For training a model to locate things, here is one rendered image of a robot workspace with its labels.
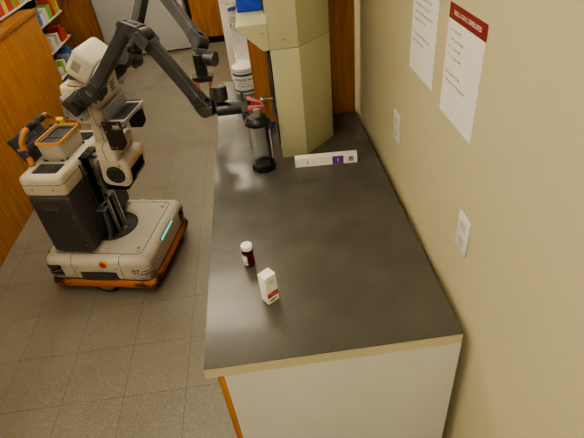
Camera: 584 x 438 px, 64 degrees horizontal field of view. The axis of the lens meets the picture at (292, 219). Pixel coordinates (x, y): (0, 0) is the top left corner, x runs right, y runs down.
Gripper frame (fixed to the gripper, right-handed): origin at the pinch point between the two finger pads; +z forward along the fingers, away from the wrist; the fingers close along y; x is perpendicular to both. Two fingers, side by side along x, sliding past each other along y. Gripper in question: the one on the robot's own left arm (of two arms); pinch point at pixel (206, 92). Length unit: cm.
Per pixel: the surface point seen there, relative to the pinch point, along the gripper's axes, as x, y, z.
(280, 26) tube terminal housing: -46, 38, -40
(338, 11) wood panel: -9, 66, -33
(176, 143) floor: 165, -57, 110
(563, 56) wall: -156, 75, -61
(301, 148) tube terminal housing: -46, 42, 12
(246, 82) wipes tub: 28.9, 19.5, 8.7
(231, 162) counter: -43.7, 10.2, 15.7
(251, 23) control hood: -44, 27, -41
